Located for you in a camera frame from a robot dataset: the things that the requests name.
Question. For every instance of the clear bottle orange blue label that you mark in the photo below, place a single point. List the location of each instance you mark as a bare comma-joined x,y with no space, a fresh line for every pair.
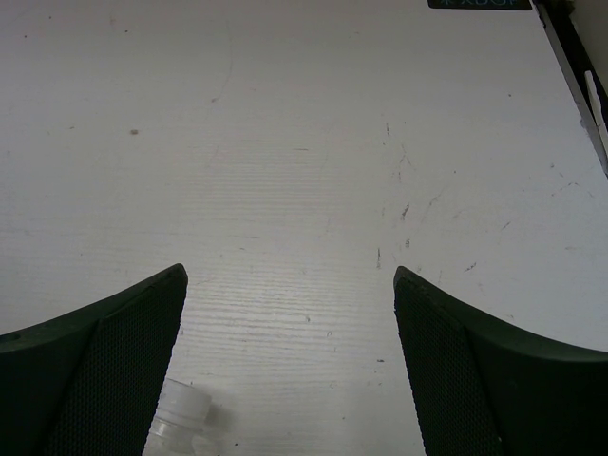
180,415

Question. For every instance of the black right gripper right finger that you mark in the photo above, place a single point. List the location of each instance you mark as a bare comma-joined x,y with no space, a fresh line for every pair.
482,386

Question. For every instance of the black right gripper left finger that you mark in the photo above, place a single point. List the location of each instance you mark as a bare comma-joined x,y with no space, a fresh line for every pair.
88,382

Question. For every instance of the dark label sticker right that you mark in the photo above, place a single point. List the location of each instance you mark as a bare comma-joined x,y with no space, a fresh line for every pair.
480,4

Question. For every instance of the aluminium table frame rail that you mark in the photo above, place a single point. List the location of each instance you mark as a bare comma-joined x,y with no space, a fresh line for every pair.
576,65

